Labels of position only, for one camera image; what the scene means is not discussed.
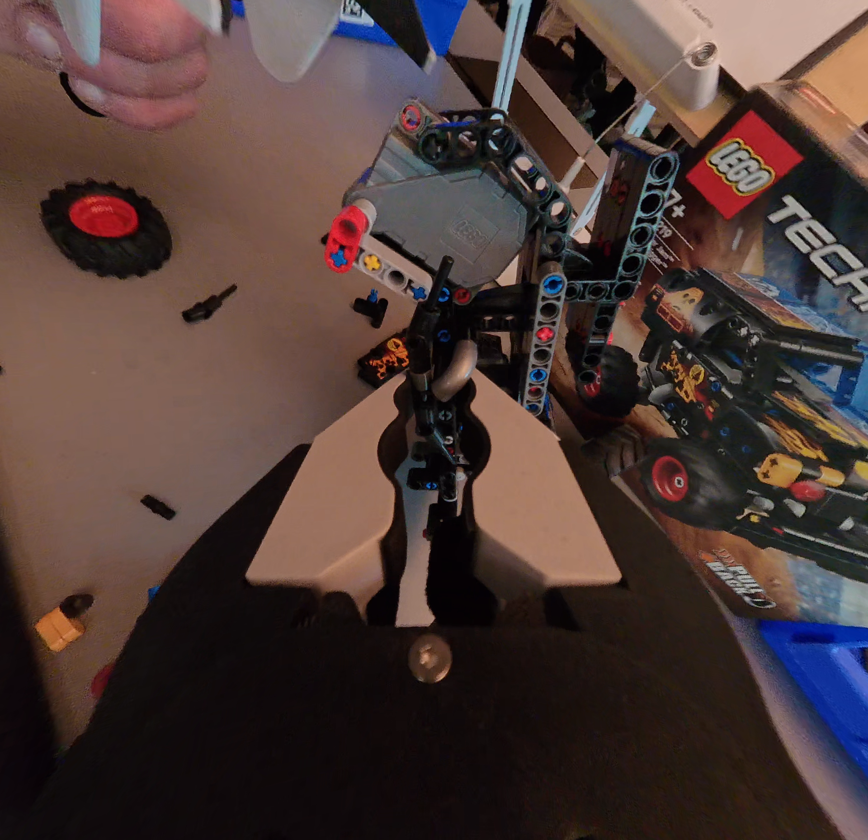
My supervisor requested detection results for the blue storage bin with tag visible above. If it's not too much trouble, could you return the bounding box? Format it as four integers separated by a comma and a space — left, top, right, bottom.
227, 0, 479, 57

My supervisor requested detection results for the person's left hand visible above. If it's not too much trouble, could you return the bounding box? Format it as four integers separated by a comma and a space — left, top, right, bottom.
0, 0, 211, 132

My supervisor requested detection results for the toy truck chassis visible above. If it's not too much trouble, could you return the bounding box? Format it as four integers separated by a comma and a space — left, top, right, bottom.
324, 99, 681, 586

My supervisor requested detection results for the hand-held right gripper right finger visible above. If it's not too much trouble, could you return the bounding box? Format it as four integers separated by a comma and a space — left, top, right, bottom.
467, 371, 623, 612

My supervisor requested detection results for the small connector with blue pin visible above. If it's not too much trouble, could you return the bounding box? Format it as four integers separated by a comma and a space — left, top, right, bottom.
353, 287, 389, 329

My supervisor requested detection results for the red connector piece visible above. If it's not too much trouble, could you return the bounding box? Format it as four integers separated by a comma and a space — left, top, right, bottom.
324, 204, 372, 273

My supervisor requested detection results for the white document stand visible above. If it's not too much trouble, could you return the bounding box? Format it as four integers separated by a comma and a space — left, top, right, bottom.
490, 0, 868, 197

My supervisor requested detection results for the grey desk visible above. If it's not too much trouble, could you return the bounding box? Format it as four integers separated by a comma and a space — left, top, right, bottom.
0, 0, 591, 746

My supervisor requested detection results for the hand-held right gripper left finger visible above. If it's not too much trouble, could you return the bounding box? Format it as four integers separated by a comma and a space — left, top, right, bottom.
244, 372, 409, 608

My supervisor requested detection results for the toy truck set box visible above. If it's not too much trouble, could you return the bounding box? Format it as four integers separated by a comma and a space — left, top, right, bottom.
546, 80, 868, 624

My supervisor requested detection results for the black pin with shaft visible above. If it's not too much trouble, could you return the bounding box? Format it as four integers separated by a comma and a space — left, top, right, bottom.
182, 284, 238, 324

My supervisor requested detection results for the pale beam with blue pins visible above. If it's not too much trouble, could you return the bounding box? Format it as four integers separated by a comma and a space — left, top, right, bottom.
359, 233, 435, 302

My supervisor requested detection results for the black wheel with red hub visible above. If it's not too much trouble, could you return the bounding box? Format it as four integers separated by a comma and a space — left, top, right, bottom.
39, 177, 174, 279

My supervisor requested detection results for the black panel with orange print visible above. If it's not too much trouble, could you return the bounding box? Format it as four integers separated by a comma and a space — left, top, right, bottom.
357, 335, 412, 391

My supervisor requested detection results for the orange block with black pin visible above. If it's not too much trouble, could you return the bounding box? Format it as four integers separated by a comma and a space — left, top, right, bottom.
34, 592, 96, 653

